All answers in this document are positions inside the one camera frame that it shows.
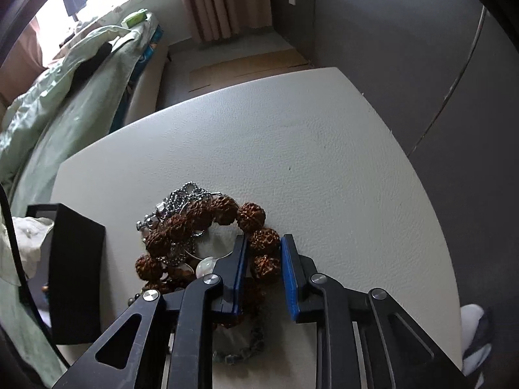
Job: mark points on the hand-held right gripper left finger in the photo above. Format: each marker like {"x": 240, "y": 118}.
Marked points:
{"x": 242, "y": 276}

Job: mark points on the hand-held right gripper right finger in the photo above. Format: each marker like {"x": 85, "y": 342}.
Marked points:
{"x": 290, "y": 279}

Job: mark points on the black jewelry box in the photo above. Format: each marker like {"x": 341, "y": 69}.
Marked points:
{"x": 77, "y": 275}

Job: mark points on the flat cardboard sheet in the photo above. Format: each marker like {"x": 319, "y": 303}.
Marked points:
{"x": 251, "y": 67}

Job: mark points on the white crumpled cloth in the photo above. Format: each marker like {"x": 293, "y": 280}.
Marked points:
{"x": 28, "y": 243}

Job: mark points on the bed with green sheet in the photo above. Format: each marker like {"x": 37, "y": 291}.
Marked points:
{"x": 52, "y": 150}

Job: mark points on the light green quilt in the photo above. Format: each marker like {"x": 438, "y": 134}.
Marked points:
{"x": 48, "y": 101}

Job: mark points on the pink pleated curtain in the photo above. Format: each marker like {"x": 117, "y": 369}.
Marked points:
{"x": 223, "y": 0}
{"x": 20, "y": 60}

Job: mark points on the green packet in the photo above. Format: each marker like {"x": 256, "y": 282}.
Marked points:
{"x": 136, "y": 18}

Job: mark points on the printed window seat cushion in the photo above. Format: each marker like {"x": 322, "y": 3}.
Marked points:
{"x": 113, "y": 12}

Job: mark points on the window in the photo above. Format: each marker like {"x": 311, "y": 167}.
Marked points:
{"x": 52, "y": 28}

